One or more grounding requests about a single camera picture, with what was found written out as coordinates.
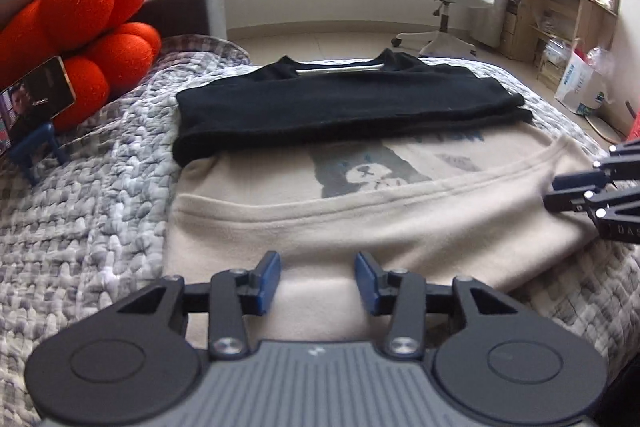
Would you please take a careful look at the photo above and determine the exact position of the grey checked quilt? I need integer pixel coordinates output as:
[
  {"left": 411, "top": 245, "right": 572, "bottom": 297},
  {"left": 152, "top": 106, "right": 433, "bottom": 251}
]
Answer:
[{"left": 0, "top": 34, "right": 640, "bottom": 423}]

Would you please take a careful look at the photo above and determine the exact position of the wooden shelf desk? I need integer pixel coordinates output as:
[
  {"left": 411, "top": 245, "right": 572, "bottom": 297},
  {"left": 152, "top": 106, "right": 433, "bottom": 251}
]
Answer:
[{"left": 500, "top": 0, "right": 626, "bottom": 138}]

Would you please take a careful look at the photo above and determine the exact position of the clear plastic bag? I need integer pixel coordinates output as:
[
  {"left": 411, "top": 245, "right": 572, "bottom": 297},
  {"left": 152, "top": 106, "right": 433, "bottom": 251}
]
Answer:
[{"left": 585, "top": 47, "right": 616, "bottom": 75}]

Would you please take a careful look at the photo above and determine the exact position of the beige black-sleeved cat sweatshirt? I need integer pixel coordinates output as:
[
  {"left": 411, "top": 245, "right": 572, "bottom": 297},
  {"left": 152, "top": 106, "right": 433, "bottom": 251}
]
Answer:
[{"left": 162, "top": 48, "right": 603, "bottom": 343}]

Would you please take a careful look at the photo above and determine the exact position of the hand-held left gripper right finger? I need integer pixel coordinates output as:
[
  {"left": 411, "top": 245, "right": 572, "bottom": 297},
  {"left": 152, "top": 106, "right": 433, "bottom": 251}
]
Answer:
[{"left": 354, "top": 251, "right": 521, "bottom": 358}]

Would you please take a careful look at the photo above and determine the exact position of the white oval board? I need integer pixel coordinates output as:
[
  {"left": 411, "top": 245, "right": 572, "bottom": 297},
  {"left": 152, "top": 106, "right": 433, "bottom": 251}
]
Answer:
[{"left": 585, "top": 114, "right": 626, "bottom": 142}]

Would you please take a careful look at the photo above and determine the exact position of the white paper bag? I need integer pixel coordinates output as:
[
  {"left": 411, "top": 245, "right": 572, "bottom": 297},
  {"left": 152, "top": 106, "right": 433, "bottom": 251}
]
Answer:
[{"left": 554, "top": 39, "right": 608, "bottom": 118}]

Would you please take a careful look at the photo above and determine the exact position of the smartphone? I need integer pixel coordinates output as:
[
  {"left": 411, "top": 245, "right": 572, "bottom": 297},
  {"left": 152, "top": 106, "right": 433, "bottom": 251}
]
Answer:
[{"left": 0, "top": 55, "right": 77, "bottom": 152}]

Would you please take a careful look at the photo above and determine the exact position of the blue phone stand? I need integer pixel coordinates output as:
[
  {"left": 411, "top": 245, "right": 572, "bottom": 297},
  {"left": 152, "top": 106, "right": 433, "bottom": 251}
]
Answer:
[{"left": 10, "top": 122, "right": 66, "bottom": 185}]

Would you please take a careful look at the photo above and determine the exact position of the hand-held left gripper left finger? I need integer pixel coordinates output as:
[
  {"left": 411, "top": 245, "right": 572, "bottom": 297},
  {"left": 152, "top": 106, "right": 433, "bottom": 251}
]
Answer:
[{"left": 116, "top": 251, "right": 282, "bottom": 358}]

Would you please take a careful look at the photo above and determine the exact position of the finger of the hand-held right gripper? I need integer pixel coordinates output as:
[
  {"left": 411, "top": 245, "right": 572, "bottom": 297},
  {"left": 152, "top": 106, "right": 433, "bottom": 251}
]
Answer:
[
  {"left": 552, "top": 138, "right": 640, "bottom": 192},
  {"left": 544, "top": 181, "right": 640, "bottom": 214}
]

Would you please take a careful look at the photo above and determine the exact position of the red basket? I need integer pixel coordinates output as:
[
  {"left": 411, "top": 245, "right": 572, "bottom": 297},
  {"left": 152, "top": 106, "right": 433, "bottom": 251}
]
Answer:
[{"left": 625, "top": 99, "right": 640, "bottom": 138}]

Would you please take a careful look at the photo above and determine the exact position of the orange plush cushion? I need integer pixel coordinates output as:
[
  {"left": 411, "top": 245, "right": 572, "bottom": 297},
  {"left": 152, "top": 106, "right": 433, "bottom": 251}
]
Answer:
[{"left": 0, "top": 0, "right": 162, "bottom": 130}]

